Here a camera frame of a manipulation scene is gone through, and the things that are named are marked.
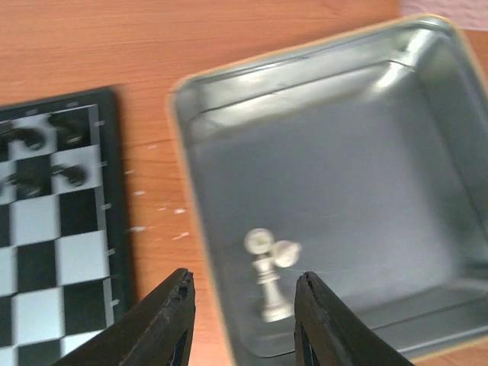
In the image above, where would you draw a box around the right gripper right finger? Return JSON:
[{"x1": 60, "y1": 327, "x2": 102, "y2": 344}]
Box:
[{"x1": 294, "y1": 271, "x2": 411, "y2": 365}]

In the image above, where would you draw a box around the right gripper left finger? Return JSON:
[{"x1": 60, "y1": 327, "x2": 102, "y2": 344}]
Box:
[{"x1": 57, "y1": 268, "x2": 195, "y2": 365}]

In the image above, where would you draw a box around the black and white chessboard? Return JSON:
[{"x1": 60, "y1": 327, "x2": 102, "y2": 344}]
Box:
[{"x1": 1, "y1": 87, "x2": 135, "y2": 365}]

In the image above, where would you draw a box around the gold metal tin box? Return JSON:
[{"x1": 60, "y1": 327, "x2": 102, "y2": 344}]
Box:
[{"x1": 170, "y1": 14, "x2": 487, "y2": 365}]

